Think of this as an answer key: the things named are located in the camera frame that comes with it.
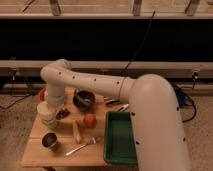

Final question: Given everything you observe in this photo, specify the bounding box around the brown grape cluster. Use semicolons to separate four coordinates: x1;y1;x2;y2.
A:
56;108;70;120

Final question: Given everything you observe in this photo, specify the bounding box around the white cup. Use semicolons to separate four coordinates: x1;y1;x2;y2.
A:
37;101;55;122

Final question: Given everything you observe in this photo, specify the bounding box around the dark brown bowl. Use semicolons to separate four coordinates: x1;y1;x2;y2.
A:
73;90;95;112

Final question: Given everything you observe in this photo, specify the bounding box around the green plastic tray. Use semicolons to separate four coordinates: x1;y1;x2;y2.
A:
103;111;137;165

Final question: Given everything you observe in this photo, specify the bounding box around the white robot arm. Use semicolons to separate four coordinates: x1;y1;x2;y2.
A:
40;59;192;171

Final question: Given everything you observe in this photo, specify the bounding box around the yellow corn cob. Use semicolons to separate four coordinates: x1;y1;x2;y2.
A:
72;120;82;143

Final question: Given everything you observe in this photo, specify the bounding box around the orange bowl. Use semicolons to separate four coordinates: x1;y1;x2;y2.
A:
38;88;46;101

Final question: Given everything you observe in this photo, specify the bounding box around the black cable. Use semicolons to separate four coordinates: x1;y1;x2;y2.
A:
114;10;156;77

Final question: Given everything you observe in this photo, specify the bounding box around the green plastic cup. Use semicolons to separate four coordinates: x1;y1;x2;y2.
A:
43;121;58;130

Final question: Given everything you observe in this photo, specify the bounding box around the metal fork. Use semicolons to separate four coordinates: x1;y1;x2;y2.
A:
65;137;97;156

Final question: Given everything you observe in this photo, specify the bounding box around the green vegetable in bowl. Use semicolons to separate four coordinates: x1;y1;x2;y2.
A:
75;94;90;107

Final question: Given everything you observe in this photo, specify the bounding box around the red apple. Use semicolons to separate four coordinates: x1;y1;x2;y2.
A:
83;114;96;128

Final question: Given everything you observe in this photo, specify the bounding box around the wooden table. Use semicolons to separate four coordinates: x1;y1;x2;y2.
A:
21;87;121;168

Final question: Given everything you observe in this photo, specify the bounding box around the metal cup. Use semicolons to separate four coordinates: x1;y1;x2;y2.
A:
42;132;59;151

